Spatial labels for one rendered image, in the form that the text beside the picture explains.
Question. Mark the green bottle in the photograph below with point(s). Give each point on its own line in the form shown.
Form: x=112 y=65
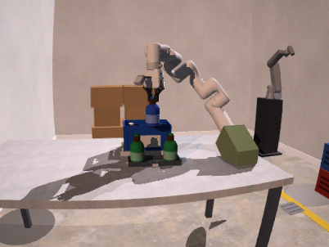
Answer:
x=170 y=148
x=136 y=149

